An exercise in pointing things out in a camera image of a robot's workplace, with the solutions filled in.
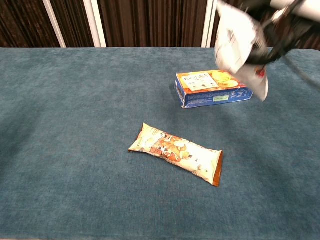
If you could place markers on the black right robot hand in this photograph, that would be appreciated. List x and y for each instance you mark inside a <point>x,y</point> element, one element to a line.
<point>282,35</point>

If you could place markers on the white snack bag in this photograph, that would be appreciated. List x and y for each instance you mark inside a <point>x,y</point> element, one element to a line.
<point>232,45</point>

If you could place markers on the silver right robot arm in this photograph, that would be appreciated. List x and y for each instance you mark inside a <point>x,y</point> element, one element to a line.
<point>305,7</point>

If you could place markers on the blue orange biscuit box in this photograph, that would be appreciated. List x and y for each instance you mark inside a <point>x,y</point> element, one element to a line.
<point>200,86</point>

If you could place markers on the long beige snack pack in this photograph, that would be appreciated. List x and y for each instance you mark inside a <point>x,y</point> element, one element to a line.
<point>175,152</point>

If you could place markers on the teal velvet tablecloth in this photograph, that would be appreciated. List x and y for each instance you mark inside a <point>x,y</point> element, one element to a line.
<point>75,150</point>

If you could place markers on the white partition post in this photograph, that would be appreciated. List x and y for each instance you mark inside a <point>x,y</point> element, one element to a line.
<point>209,25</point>
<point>54,25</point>
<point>95,25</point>

